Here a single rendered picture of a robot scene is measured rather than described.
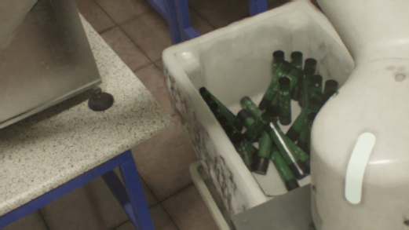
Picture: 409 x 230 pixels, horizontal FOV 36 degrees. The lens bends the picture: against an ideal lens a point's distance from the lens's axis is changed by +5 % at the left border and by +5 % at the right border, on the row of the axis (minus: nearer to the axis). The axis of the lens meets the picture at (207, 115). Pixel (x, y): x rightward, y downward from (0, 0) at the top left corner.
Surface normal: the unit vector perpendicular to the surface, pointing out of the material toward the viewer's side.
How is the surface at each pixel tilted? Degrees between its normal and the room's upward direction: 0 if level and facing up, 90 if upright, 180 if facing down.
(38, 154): 0
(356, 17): 83
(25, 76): 90
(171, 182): 0
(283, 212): 0
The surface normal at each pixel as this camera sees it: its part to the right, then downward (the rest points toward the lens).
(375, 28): -0.35, 0.49
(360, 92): -0.32, -0.78
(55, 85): 0.53, 0.55
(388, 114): -0.07, -0.69
